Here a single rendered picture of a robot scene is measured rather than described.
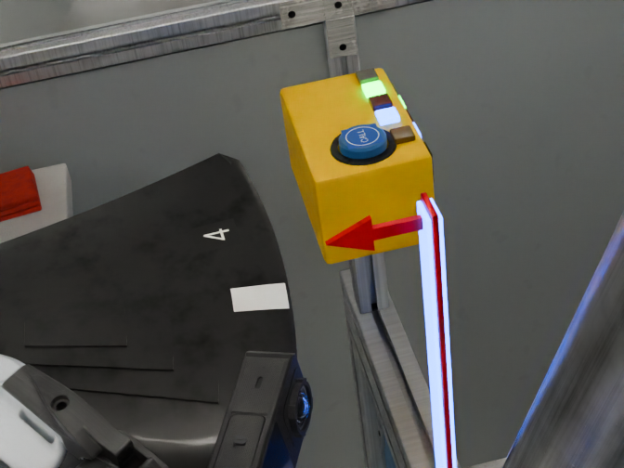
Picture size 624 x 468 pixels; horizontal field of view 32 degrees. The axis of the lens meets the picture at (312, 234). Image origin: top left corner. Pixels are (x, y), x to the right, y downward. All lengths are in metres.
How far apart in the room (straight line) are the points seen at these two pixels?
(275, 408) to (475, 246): 1.14
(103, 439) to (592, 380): 0.21
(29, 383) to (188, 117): 0.90
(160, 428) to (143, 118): 0.83
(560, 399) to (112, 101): 1.02
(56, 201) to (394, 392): 0.51
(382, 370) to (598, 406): 0.62
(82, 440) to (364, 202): 0.46
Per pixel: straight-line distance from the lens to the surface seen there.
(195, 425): 0.58
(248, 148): 1.41
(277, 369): 0.50
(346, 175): 0.87
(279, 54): 1.36
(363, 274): 1.02
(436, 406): 0.73
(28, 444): 0.51
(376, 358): 1.00
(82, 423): 0.48
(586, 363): 0.39
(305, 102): 0.96
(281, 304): 0.62
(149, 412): 0.58
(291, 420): 0.51
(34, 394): 0.50
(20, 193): 1.29
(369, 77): 0.98
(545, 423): 0.42
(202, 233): 0.65
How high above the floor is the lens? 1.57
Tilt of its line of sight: 38 degrees down
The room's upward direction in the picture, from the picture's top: 9 degrees counter-clockwise
